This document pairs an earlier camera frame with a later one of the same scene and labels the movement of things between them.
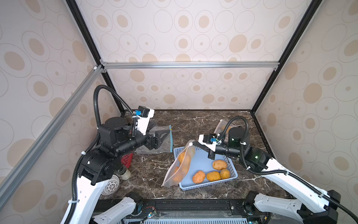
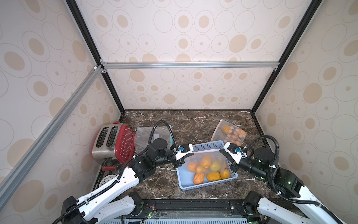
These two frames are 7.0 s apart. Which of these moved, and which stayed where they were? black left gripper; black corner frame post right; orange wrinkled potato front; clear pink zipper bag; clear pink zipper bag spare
Moved: black left gripper; clear pink zipper bag spare
Stayed: black corner frame post right; orange wrinkled potato front; clear pink zipper bag
